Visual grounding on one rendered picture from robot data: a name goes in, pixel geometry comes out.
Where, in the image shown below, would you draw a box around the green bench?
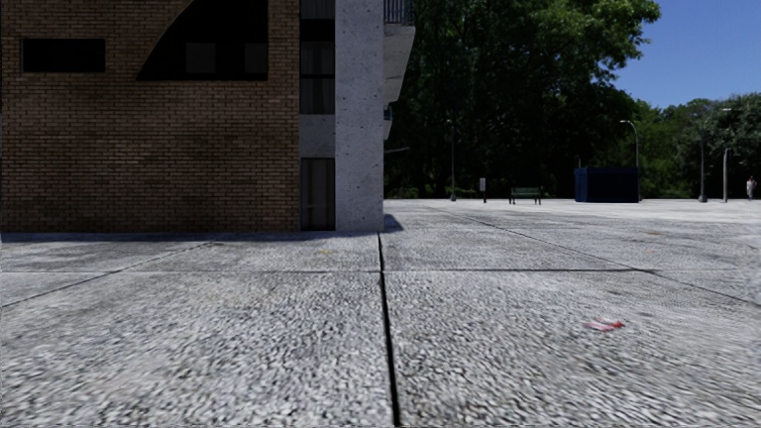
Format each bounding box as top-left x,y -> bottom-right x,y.
508,186 -> 543,206

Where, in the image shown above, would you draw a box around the trees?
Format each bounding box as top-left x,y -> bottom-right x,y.
383,0 -> 761,200

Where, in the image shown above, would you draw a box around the red litter scrap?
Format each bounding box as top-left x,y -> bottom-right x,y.
583,317 -> 626,333

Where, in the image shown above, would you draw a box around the blue booth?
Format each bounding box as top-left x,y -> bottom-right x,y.
574,166 -> 641,204

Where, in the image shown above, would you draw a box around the brown brick building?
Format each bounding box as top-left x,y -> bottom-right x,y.
0,0 -> 417,234

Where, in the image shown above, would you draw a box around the grey street lamp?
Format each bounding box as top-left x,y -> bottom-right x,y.
445,118 -> 458,203
721,147 -> 734,204
619,119 -> 642,203
698,107 -> 733,203

